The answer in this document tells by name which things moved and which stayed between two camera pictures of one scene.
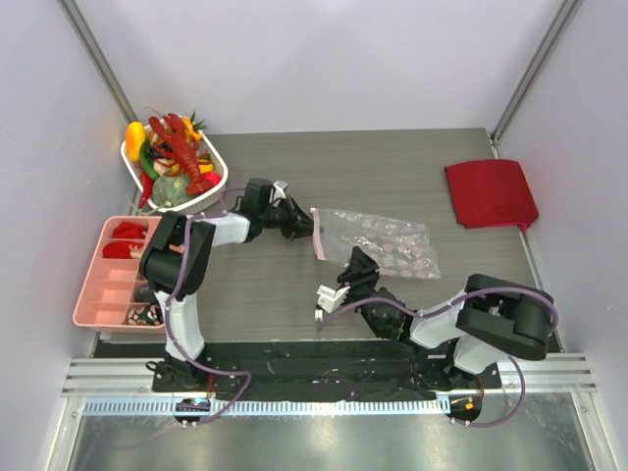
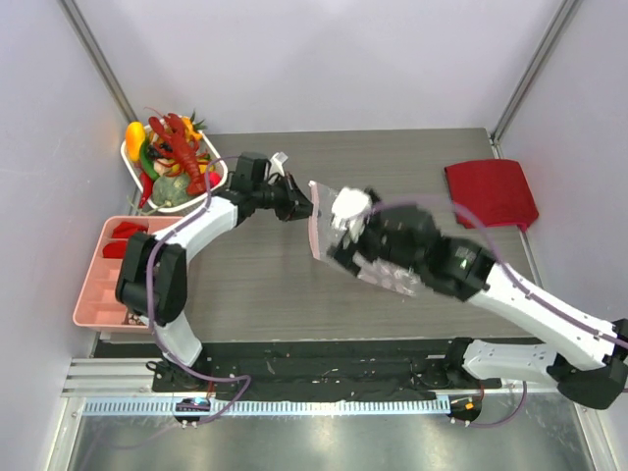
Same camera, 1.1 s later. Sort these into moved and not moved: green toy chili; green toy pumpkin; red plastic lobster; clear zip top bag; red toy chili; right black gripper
Moved: right black gripper; clear zip top bag
Not moved: green toy pumpkin; red toy chili; red plastic lobster; green toy chili
